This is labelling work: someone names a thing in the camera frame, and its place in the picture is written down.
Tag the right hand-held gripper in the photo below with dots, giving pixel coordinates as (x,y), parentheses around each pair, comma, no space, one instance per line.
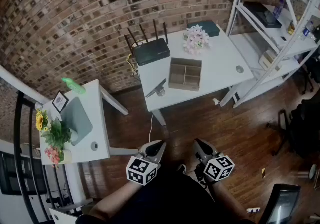
(220,169)

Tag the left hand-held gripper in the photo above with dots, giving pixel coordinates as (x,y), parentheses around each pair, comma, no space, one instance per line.
(142,170)

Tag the wooden organizer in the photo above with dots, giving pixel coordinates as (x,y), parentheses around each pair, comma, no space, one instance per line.
(185,74)

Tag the person's right forearm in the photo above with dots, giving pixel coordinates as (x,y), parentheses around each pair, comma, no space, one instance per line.
(231,200)

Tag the person's left forearm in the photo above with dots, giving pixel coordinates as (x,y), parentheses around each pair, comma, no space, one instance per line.
(112,200)

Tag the person's left black shoe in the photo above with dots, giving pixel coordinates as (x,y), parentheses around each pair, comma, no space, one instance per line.
(182,168)

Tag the white paper scrap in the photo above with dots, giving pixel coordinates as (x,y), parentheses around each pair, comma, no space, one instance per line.
(216,101)

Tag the person's black clothed torso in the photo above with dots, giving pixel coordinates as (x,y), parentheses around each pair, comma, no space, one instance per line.
(170,200)

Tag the grey desk grommet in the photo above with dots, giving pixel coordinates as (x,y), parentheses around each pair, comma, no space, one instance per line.
(94,146)
(239,69)

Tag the yellow tag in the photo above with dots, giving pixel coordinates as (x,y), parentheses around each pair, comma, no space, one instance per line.
(263,173)

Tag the small white desk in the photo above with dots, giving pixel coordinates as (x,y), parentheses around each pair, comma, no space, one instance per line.
(98,117)

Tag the white power strip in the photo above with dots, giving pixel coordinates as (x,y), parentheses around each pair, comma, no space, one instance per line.
(253,210)

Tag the white plant pot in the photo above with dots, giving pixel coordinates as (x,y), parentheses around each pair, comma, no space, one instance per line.
(67,156)
(74,135)

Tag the large white desk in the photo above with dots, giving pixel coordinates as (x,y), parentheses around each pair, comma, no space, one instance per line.
(217,67)

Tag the black monitor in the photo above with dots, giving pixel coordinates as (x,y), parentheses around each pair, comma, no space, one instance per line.
(282,204)

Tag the black router with antennas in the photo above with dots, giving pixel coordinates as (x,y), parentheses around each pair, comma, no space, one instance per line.
(151,52)

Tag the green leafy plant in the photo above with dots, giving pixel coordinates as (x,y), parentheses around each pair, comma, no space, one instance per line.
(57,134)

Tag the black office chair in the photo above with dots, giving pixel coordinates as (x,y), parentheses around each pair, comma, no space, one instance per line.
(302,127)

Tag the pink flowering plant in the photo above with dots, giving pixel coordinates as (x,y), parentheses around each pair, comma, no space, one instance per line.
(53,155)

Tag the green bottle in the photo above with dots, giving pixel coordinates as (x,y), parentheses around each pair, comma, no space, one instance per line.
(73,85)

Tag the silver metal stand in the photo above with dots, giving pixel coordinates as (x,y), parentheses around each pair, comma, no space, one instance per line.
(310,174)

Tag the beige box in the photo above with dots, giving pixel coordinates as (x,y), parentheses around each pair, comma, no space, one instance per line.
(267,58)

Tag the pink flower bouquet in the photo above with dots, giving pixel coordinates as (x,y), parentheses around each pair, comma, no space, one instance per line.
(196,38)

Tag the sunflower bunch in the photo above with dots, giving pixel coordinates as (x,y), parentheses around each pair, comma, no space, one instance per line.
(40,120)

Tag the dark green box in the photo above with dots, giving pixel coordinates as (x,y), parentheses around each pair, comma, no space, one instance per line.
(210,28)

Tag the white metal shelf rack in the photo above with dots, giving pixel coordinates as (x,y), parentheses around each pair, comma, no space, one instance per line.
(287,50)

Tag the small black device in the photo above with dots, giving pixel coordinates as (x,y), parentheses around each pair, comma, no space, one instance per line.
(284,38)

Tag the flat black box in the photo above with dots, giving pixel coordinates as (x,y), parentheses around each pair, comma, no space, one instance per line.
(262,13)

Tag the yellow snack packets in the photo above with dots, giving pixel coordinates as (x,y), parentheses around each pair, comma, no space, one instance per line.
(291,28)

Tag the blue label bottle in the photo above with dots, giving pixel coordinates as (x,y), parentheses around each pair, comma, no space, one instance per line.
(278,8)

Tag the clear plastic bottle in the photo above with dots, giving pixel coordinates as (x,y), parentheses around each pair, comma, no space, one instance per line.
(308,28)

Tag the black picture frame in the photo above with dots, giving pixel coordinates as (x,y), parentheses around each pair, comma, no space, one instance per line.
(60,101)

